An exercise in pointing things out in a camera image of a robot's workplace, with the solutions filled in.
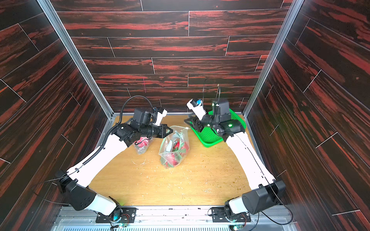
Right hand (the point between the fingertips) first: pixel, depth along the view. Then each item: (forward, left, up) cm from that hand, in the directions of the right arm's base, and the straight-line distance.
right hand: (191, 115), depth 72 cm
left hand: (-6, +9, -5) cm, 12 cm away
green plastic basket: (+11, -12, -34) cm, 38 cm away
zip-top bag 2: (-5, +32, -29) cm, 44 cm away
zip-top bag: (-4, +6, -11) cm, 13 cm away
